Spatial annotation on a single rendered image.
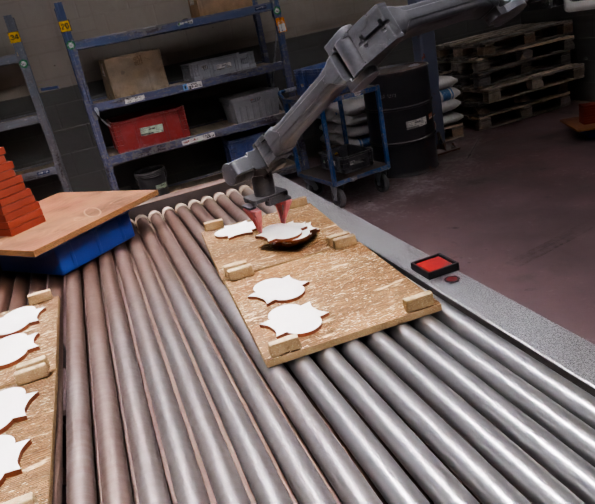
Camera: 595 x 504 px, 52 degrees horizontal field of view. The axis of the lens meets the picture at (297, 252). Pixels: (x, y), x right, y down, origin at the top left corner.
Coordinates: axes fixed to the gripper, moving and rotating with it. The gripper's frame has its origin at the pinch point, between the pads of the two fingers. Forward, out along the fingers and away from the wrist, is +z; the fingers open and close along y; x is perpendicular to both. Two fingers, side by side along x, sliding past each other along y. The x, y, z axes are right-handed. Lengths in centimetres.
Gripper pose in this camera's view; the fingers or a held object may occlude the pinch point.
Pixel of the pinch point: (271, 226)
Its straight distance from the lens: 160.8
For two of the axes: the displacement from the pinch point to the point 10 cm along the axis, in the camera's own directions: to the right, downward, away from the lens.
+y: 8.3, -3.4, 4.5
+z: 1.7, 9.1, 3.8
